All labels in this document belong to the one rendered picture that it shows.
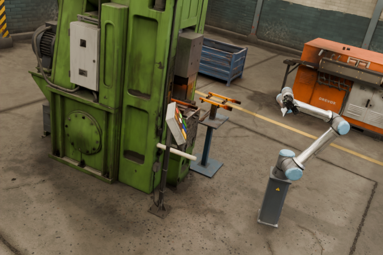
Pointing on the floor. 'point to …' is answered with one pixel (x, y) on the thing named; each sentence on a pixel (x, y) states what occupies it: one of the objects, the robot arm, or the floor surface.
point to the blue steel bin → (222, 60)
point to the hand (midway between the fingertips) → (292, 112)
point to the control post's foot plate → (160, 210)
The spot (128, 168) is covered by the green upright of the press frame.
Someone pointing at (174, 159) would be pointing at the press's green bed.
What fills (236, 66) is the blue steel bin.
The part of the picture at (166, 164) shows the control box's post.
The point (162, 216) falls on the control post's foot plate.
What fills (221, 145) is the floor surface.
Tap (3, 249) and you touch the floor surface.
